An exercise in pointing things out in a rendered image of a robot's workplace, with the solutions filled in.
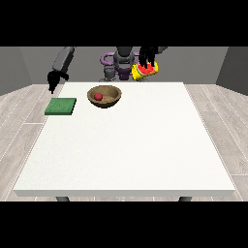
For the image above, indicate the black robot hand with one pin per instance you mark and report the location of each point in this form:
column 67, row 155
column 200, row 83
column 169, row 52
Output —
column 147, row 56
column 53, row 78

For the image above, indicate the yellow cup with melon print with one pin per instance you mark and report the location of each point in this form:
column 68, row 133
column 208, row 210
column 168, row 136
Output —
column 145, row 70

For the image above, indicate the green square pad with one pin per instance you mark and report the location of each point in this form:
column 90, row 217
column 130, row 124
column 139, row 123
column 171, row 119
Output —
column 60, row 106

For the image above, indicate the small red ball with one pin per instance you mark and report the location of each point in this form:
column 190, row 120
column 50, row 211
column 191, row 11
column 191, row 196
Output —
column 98, row 96

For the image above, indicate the brown wooden bowl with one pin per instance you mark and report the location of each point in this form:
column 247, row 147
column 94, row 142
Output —
column 104, row 96

